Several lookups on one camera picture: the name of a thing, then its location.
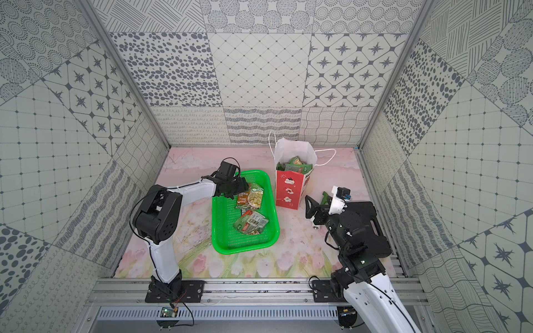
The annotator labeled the orange mushroom soup packet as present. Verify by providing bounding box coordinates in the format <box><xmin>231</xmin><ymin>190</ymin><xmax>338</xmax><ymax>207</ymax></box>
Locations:
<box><xmin>236</xmin><ymin>183</ymin><xmax>264</xmax><ymax>210</ymax></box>

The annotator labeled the white red paper bag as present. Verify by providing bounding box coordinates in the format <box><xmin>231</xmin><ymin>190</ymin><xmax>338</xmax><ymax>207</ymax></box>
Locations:
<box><xmin>268</xmin><ymin>130</ymin><xmax>337</xmax><ymax>210</ymax></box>

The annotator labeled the green barcode packet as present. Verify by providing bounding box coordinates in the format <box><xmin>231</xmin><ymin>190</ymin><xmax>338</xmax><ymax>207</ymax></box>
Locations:
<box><xmin>280</xmin><ymin>156</ymin><xmax>313</xmax><ymax>174</ymax></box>

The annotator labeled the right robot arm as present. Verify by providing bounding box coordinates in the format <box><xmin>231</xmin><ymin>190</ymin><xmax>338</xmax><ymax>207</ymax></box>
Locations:
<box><xmin>305</xmin><ymin>194</ymin><xmax>419</xmax><ymax>332</ymax></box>

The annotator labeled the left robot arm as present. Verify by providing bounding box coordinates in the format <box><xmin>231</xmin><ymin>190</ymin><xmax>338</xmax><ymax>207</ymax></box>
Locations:
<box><xmin>130</xmin><ymin>158</ymin><xmax>249</xmax><ymax>284</ymax></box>

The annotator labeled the green plastic faucet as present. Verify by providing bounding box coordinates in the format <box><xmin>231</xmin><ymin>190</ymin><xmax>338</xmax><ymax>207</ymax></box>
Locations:
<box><xmin>321</xmin><ymin>191</ymin><xmax>333</xmax><ymax>205</ymax></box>

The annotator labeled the white pipe fitting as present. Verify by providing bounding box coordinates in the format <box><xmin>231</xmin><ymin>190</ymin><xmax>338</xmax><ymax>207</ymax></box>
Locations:
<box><xmin>313</xmin><ymin>221</ymin><xmax>323</xmax><ymax>230</ymax></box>

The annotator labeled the black plastic case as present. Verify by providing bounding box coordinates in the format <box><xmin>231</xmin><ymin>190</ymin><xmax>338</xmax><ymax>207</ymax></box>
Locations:
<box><xmin>347</xmin><ymin>201</ymin><xmax>392</xmax><ymax>258</ymax></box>

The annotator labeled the green seaweed packet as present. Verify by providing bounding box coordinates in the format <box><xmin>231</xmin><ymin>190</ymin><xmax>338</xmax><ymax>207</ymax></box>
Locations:
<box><xmin>233</xmin><ymin>210</ymin><xmax>269</xmax><ymax>235</ymax></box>

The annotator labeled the green plastic basket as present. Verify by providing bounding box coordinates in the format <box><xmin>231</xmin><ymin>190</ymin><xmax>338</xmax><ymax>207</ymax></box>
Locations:
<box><xmin>212</xmin><ymin>170</ymin><xmax>280</xmax><ymax>255</ymax></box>

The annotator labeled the right circuit board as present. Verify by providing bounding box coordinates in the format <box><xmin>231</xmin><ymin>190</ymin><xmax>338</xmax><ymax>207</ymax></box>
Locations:
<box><xmin>337</xmin><ymin>307</ymin><xmax>358</xmax><ymax>328</ymax></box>

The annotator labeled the circuit board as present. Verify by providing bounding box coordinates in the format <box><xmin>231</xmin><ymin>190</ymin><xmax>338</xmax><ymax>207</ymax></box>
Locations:
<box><xmin>337</xmin><ymin>307</ymin><xmax>358</xmax><ymax>328</ymax></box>
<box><xmin>160</xmin><ymin>307</ymin><xmax>177</xmax><ymax>319</ymax></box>

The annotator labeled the left circuit board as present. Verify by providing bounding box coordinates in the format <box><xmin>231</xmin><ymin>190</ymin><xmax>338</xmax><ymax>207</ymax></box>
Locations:
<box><xmin>160</xmin><ymin>307</ymin><xmax>177</xmax><ymax>319</ymax></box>

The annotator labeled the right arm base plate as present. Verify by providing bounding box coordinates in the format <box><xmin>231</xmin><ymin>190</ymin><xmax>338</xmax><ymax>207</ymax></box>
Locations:
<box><xmin>310</xmin><ymin>280</ymin><xmax>347</xmax><ymax>303</ymax></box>

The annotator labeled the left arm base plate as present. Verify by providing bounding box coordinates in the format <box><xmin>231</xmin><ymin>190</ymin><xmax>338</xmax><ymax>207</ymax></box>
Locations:
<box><xmin>144</xmin><ymin>280</ymin><xmax>205</xmax><ymax>303</ymax></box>

